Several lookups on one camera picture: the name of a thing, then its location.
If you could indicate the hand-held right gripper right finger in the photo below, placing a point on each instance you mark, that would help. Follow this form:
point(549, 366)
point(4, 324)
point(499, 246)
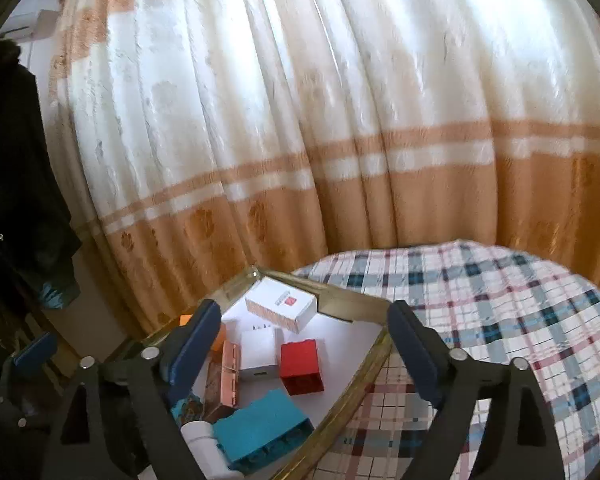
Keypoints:
point(415, 351)

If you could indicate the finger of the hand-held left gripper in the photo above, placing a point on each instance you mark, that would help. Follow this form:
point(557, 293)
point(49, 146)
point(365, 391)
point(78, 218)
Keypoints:
point(35, 355)

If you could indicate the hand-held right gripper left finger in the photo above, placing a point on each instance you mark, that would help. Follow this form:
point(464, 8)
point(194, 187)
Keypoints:
point(195, 346)

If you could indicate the orange cube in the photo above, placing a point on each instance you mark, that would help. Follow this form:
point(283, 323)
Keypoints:
point(185, 321)

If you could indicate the pink box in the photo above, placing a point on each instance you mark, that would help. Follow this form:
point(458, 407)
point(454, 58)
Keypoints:
point(230, 375)

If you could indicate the white charger plug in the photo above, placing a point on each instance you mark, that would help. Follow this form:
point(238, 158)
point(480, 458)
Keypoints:
point(257, 355)

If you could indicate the gold-rimmed clear tray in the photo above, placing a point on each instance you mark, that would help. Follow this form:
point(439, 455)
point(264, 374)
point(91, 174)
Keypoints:
point(350, 306)

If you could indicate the white box with red label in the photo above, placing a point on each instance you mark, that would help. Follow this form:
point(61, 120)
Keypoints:
point(280, 303)

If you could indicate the white plastic bottle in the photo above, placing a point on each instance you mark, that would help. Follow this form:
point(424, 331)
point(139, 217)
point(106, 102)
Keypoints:
point(202, 441)

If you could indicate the long teal building brick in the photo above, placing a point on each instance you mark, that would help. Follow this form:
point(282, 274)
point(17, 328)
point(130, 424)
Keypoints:
point(260, 420)

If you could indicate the red building brick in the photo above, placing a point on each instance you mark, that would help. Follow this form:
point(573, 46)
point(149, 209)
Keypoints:
point(300, 361)

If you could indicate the plaid tablecloth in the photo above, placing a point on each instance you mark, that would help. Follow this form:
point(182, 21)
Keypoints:
point(505, 300)

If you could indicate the dark hanging clothes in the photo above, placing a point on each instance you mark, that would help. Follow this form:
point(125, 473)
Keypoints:
point(20, 185)

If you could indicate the cream and orange floral curtain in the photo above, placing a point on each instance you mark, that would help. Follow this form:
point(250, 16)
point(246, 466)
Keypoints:
point(330, 110)

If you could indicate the white air conditioner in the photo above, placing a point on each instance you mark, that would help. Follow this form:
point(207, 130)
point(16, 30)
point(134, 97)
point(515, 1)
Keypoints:
point(30, 25)

